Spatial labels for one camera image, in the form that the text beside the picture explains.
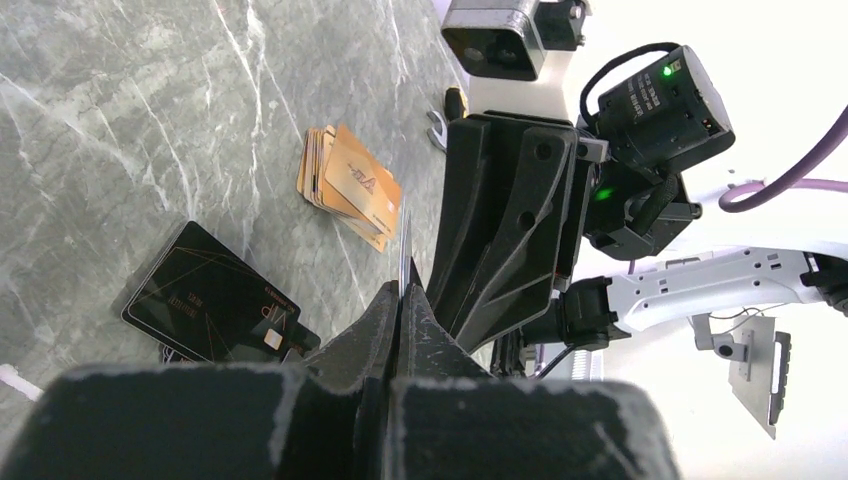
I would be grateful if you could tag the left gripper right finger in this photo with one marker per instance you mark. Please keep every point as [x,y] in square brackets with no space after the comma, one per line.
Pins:
[450,419]

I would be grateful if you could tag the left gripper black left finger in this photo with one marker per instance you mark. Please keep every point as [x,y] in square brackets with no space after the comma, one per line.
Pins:
[225,421]

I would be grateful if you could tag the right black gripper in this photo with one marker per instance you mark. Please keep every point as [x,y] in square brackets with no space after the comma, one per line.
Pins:
[520,194]

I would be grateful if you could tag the thin credit card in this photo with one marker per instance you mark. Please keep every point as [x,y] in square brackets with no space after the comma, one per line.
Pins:
[405,252]

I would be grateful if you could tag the black card wallet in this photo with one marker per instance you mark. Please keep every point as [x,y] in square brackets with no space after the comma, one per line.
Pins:
[208,305]

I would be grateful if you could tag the yellow black screwdriver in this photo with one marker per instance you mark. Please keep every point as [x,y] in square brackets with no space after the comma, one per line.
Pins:
[454,104]

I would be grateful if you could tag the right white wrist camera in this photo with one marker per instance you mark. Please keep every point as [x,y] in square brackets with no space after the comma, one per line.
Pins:
[516,53]

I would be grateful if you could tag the grey metal bracket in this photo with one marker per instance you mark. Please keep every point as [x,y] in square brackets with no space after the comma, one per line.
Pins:
[759,357]

